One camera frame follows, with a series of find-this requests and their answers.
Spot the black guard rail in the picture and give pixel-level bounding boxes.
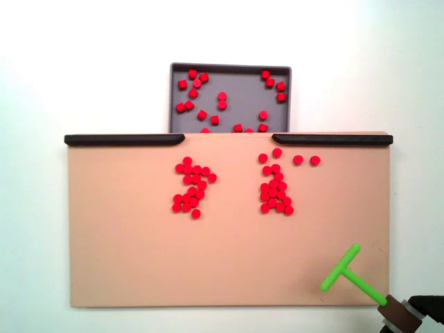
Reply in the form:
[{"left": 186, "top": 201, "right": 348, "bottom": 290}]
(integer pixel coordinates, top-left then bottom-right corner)
[
  {"left": 64, "top": 134, "right": 186, "bottom": 146},
  {"left": 271, "top": 133, "right": 394, "bottom": 146}
]

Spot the beige flat board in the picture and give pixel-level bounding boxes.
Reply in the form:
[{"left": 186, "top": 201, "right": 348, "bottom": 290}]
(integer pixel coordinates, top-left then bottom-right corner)
[{"left": 65, "top": 130, "right": 393, "bottom": 309}]

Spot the green T pusher brown handle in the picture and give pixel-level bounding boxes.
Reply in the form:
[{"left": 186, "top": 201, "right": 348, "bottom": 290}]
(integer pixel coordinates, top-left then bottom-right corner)
[{"left": 319, "top": 243, "right": 426, "bottom": 333}]

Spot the grey container tray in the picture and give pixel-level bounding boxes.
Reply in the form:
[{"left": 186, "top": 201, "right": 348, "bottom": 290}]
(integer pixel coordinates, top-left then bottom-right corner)
[{"left": 169, "top": 62, "right": 292, "bottom": 134}]

